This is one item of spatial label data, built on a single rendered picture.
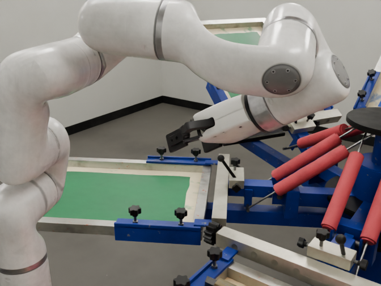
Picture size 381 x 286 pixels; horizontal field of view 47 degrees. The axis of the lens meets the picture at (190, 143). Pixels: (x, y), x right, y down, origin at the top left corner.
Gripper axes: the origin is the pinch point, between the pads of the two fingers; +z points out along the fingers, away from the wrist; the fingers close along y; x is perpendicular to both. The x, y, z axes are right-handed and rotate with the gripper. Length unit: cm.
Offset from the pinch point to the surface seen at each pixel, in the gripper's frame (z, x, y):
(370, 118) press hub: 0, -12, -104
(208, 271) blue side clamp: 39, 25, -42
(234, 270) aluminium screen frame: 35, 26, -49
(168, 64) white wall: 325, -248, -395
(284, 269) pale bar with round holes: 23, 29, -56
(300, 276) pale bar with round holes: 19, 32, -57
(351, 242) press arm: 10, 27, -76
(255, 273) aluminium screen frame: 30, 29, -51
